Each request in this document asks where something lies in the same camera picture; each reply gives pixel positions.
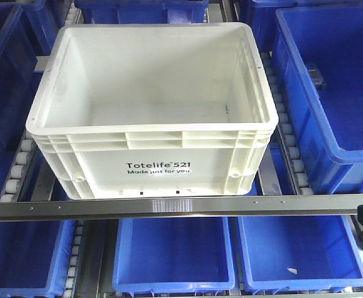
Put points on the white Totelife plastic bin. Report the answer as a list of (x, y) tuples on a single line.
[(153, 110)]

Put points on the shelf roller track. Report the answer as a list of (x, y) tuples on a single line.
[(285, 134), (17, 174)]

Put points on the shelf blue bin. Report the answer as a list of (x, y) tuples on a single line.
[(17, 82), (318, 59)]

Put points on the right shelf lower centre bin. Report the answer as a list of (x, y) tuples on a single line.
[(173, 255)]

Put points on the right shelf upper centre bin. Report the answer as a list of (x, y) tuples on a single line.
[(142, 12)]

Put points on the right shelf lower left bin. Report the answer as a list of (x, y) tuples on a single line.
[(34, 257)]

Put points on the right shelf left roller track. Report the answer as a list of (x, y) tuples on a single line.
[(17, 174)]

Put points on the right shelf blue bin left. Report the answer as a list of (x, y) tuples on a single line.
[(17, 82)]

